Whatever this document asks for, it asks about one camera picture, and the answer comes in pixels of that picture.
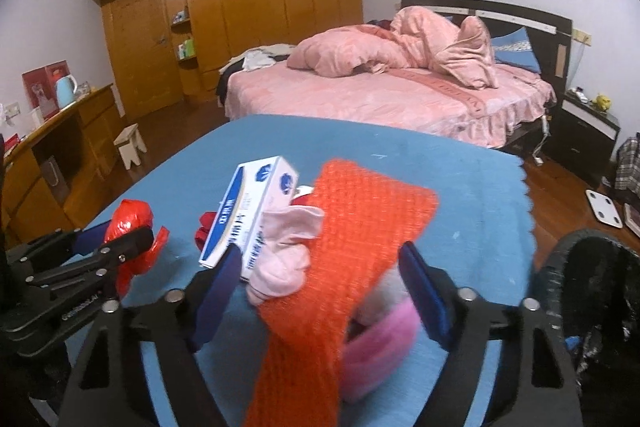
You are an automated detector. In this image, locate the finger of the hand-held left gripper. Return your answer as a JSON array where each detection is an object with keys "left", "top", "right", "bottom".
[
  {"left": 5, "top": 222, "right": 113, "bottom": 270},
  {"left": 20, "top": 227, "right": 156, "bottom": 325}
]

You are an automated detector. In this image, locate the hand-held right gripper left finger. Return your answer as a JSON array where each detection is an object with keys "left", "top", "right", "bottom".
[{"left": 60, "top": 244, "right": 251, "bottom": 427}]

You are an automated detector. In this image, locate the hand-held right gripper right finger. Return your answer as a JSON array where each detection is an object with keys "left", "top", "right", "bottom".
[{"left": 397, "top": 241, "right": 586, "bottom": 427}]

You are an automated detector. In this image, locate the red plastic bag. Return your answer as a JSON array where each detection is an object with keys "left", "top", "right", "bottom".
[{"left": 104, "top": 198, "right": 171, "bottom": 298}]

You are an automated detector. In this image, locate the pink fuzzy cloth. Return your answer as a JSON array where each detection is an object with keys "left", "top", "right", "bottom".
[{"left": 340, "top": 272, "right": 426, "bottom": 403}]

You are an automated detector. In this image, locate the light pink sock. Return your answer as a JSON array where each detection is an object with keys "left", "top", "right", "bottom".
[{"left": 245, "top": 204, "right": 326, "bottom": 308}]

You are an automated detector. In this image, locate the white and blue carton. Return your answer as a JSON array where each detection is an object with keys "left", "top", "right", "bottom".
[{"left": 198, "top": 155, "right": 301, "bottom": 283}]

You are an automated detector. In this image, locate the orange knit cloth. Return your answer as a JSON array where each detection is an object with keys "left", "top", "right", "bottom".
[{"left": 242, "top": 159, "right": 441, "bottom": 427}]

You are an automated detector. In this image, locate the black bin with liner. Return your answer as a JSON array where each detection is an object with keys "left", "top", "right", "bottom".
[{"left": 530, "top": 229, "right": 640, "bottom": 427}]

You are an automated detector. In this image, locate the brown paper bag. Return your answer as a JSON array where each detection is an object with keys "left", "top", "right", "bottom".
[{"left": 42, "top": 159, "right": 68, "bottom": 202}]

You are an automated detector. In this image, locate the small white stool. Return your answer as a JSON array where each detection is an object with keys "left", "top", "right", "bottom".
[{"left": 113, "top": 123, "right": 148, "bottom": 168}]

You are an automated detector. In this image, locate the wooden desk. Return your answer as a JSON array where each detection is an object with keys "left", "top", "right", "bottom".
[{"left": 0, "top": 83, "right": 126, "bottom": 248}]

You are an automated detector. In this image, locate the blue felt table cover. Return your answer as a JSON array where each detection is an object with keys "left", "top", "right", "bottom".
[{"left": 65, "top": 114, "right": 538, "bottom": 427}]

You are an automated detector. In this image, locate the light blue kettle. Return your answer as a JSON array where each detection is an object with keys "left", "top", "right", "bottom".
[{"left": 55, "top": 74, "right": 79, "bottom": 108}]

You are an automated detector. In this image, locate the red box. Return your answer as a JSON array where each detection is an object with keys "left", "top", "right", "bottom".
[{"left": 21, "top": 61, "right": 71, "bottom": 120}]

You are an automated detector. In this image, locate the pile of dark clothes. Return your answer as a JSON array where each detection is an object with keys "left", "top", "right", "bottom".
[{"left": 216, "top": 43, "right": 301, "bottom": 108}]

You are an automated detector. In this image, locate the bed with pink sheet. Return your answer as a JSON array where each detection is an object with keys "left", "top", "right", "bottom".
[{"left": 222, "top": 57, "right": 558, "bottom": 152}]

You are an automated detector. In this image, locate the white bathroom scale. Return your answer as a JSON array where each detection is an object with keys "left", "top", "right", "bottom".
[{"left": 585, "top": 189, "right": 626, "bottom": 228}]

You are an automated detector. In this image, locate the flat framed board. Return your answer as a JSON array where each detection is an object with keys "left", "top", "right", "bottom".
[{"left": 622, "top": 202, "right": 640, "bottom": 238}]

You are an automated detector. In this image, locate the black and white nightstand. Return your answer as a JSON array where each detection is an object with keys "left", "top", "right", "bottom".
[{"left": 547, "top": 89, "right": 621, "bottom": 188}]

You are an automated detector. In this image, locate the white garment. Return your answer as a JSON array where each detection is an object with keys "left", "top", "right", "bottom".
[{"left": 242, "top": 49, "right": 281, "bottom": 70}]

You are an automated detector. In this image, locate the plaid bag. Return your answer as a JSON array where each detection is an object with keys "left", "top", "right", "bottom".
[{"left": 614, "top": 138, "right": 640, "bottom": 198}]

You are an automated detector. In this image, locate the pink duvet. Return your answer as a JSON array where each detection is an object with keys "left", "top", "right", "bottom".
[{"left": 286, "top": 6, "right": 501, "bottom": 90}]

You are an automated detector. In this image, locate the blue pillow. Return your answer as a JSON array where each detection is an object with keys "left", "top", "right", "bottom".
[{"left": 490, "top": 27, "right": 543, "bottom": 75}]

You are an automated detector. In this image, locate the dark wooden headboard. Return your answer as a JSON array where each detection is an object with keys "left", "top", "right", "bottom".
[{"left": 401, "top": 0, "right": 573, "bottom": 95}]

